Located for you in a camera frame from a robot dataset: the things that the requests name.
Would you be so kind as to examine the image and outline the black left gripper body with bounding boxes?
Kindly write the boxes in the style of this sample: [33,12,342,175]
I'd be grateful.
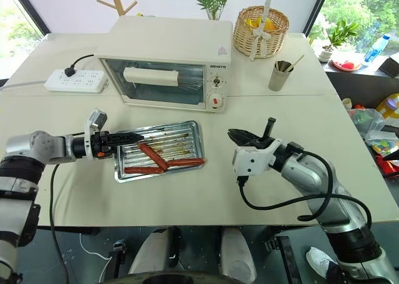
[92,130,114,158]

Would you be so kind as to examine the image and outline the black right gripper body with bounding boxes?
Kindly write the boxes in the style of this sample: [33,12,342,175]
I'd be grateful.
[249,118,282,149]

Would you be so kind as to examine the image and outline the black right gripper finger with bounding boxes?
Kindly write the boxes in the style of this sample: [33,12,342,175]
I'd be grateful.
[228,128,266,143]
[229,135,253,148]

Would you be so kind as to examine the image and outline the red sausage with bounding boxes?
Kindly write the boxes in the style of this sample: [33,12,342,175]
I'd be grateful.
[166,158,206,168]
[123,166,165,175]
[137,143,170,171]

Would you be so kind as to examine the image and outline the silver metal baking tray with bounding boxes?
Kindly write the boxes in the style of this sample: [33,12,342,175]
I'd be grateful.
[113,120,208,184]

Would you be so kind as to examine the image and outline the white toaster oven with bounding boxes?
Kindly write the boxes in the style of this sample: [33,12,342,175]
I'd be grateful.
[94,15,234,114]

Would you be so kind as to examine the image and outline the plate with red food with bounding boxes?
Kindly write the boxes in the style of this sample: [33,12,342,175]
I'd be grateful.
[330,58,363,71]

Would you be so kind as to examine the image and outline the white power strip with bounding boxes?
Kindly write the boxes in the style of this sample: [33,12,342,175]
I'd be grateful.
[44,68,108,94]

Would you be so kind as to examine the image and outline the metal cup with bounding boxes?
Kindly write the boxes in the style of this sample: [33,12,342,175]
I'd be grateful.
[269,60,294,92]

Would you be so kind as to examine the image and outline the wooden stick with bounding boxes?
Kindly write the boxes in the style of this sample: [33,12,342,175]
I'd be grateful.
[288,54,305,72]

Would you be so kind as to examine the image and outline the woven wicker basket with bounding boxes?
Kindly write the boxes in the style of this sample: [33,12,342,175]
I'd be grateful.
[233,6,290,60]

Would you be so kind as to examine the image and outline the clear plastic bag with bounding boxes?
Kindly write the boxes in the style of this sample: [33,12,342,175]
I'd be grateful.
[349,108,399,156]

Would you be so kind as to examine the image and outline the white right robot leg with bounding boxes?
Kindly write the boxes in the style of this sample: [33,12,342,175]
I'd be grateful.
[219,227,258,283]

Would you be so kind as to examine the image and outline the white robot leg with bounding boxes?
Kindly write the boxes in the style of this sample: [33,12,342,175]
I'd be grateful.
[129,227,175,275]
[219,227,258,283]

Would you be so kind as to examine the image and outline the yellow items in basket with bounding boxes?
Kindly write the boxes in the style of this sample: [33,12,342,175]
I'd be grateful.
[244,15,277,30]

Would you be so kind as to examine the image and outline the white left robot leg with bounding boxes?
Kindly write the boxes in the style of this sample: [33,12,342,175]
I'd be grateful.
[129,227,175,275]

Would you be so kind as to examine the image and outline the white sneaker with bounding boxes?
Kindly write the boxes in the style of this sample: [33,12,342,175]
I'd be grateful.
[305,246,339,273]

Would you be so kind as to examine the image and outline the yellow purple container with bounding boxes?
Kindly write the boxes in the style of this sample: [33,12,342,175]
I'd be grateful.
[375,92,399,120]

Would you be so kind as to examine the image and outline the wooden coat rack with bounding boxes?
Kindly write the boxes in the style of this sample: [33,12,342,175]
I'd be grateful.
[96,0,138,17]

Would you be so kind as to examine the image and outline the small potted green plant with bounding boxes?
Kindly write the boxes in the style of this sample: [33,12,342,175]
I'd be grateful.
[319,19,361,62]

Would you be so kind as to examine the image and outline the dark rounded robot torso rim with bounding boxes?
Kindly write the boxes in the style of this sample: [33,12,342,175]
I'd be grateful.
[105,270,259,284]

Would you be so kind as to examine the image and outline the blue plastic water bottle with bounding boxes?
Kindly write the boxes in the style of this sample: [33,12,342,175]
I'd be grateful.
[363,34,392,64]

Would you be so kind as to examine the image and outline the dark brown box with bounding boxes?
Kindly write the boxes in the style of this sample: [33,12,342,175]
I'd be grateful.
[378,55,399,78]

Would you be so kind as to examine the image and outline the dark trouser leg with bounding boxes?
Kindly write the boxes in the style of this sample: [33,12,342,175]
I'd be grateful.
[325,260,344,284]

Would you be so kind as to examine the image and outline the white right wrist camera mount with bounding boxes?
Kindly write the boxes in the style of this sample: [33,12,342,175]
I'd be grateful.
[232,138,283,176]

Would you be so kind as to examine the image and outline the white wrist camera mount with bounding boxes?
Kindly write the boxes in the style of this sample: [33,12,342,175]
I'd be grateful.
[83,108,108,161]
[232,138,283,176]

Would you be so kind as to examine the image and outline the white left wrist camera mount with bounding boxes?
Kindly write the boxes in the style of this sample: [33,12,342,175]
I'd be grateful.
[83,108,108,161]

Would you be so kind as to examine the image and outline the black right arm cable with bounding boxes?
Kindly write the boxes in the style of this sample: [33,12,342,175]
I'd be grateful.
[236,149,373,232]

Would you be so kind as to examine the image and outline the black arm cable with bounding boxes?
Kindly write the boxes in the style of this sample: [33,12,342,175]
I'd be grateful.
[49,131,85,284]
[236,149,373,232]

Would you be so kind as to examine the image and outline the beige plastic door handle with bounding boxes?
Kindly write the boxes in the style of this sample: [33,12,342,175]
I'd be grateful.
[123,67,180,87]

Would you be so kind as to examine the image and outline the black plug with cable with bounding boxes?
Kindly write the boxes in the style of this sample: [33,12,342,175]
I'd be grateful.
[64,54,95,78]

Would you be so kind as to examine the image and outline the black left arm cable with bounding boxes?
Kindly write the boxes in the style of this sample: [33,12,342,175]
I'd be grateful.
[49,131,85,284]

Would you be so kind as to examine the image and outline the white power strip cable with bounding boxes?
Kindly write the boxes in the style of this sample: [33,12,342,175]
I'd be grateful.
[0,79,48,91]

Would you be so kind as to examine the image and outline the thin white floor wire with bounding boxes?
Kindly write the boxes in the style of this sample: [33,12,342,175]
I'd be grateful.
[79,233,113,262]

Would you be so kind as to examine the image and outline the black table frame bracket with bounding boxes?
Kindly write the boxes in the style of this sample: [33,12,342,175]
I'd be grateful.
[264,234,305,284]

